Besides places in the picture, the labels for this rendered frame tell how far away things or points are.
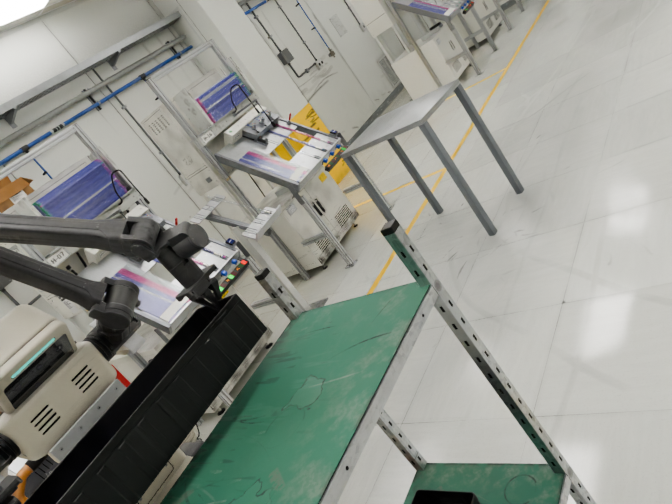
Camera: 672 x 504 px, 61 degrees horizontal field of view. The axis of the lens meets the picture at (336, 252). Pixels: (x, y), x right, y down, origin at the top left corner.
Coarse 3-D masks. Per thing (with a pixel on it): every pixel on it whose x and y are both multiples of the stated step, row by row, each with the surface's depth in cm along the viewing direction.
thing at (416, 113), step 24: (432, 96) 329; (384, 120) 359; (408, 120) 318; (480, 120) 333; (360, 144) 345; (432, 144) 309; (408, 168) 390; (456, 168) 314; (504, 168) 344; (384, 216) 372; (480, 216) 324
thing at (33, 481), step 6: (48, 456) 181; (42, 462) 179; (48, 462) 180; (54, 462) 180; (42, 468) 178; (48, 468) 179; (54, 468) 179; (30, 474) 176; (36, 474) 177; (42, 474) 177; (48, 474) 177; (30, 480) 175; (36, 480) 176; (42, 480) 176; (30, 486) 174; (36, 486) 175; (30, 492) 174
